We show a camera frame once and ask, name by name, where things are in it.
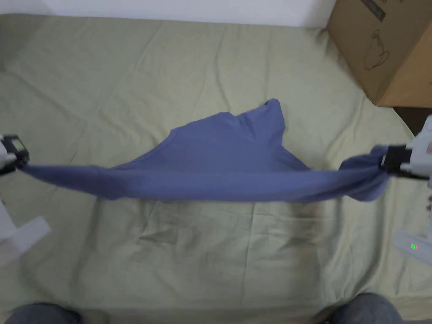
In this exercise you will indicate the bed with pale green sheet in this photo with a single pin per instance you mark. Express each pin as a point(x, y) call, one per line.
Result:
point(189, 67)

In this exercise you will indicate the brown cardboard carton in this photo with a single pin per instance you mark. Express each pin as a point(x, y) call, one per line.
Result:
point(368, 37)

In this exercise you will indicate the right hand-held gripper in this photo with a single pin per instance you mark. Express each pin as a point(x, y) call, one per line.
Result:
point(420, 158)

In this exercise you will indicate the person's right hand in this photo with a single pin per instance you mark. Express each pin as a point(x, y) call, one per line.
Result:
point(430, 202)

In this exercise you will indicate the person's legs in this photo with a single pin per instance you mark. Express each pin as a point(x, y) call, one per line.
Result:
point(44, 315)

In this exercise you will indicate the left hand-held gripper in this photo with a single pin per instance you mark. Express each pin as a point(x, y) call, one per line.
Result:
point(20, 238)

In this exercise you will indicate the blue shirt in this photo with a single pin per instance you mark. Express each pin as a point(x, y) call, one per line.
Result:
point(219, 158)

